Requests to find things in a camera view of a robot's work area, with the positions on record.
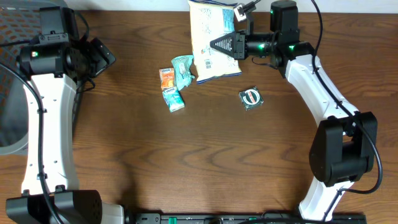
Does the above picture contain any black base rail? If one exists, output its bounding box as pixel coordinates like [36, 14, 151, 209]
[124, 212, 368, 224]

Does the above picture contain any dark grey plastic basket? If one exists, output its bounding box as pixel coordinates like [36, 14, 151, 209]
[0, 0, 68, 156]

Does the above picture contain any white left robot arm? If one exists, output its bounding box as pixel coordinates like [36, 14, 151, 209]
[6, 6, 134, 224]

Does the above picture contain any cream snack bag blue trim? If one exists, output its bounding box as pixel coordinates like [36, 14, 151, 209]
[187, 0, 243, 85]

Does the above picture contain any black-white right robot arm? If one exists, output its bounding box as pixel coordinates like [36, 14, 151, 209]
[210, 1, 383, 223]

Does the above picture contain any orange tissue packet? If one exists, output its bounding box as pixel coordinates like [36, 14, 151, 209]
[159, 68, 175, 90]

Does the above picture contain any teal tissue packet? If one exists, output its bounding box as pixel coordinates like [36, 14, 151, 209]
[162, 87, 185, 113]

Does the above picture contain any teal plastic-wrapped packet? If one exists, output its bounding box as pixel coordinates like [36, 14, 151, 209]
[171, 55, 195, 91]

